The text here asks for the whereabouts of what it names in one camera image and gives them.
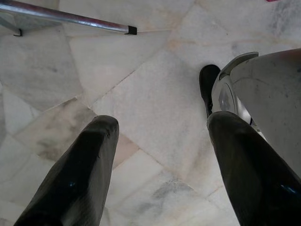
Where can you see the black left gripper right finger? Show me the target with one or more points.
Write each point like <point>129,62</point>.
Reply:
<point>254,176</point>

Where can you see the silver metal clothes rack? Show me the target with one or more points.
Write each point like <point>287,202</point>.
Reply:
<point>70,17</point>

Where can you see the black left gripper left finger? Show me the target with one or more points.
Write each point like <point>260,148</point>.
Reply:
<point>70,176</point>

